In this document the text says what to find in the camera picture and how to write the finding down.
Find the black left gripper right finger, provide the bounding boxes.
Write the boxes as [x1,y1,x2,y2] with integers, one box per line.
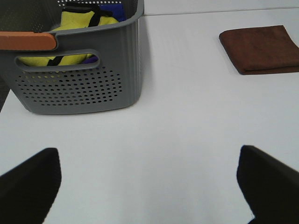
[236,145,299,224]

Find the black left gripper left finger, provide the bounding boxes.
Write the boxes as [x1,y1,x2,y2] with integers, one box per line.
[0,148,61,224]

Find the brown towel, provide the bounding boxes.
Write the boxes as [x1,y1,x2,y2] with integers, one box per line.
[219,25,299,75]

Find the grey perforated plastic basket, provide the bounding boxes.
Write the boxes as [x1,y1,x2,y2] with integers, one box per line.
[0,0,144,114]

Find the blue cloth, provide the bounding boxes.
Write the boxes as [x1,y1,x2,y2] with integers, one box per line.
[83,2,127,65]

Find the orange basket handle grip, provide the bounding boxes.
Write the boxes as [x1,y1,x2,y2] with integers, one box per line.
[0,31,57,50]

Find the yellow cloth with black strap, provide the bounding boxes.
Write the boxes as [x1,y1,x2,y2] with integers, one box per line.
[18,3,118,67]

